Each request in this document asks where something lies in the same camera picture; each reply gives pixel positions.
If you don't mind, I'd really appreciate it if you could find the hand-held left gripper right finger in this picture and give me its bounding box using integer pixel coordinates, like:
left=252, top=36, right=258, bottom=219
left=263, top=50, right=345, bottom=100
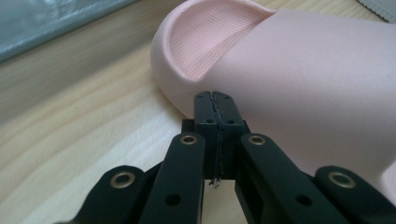
left=213, top=91, right=251, bottom=181

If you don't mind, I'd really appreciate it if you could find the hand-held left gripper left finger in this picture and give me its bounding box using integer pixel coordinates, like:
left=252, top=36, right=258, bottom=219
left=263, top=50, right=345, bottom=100
left=181, top=91, right=219, bottom=181

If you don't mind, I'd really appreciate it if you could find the pink slipper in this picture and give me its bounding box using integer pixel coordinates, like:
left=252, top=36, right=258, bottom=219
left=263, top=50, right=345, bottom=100
left=149, top=0, right=396, bottom=206

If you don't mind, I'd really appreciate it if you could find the white sneaker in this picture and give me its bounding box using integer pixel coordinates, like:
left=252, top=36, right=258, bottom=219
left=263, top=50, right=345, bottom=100
left=354, top=0, right=396, bottom=24

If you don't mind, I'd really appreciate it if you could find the metal two-tier shoe rack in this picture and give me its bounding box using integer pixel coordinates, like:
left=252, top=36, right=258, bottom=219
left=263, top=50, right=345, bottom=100
left=0, top=0, right=138, bottom=63

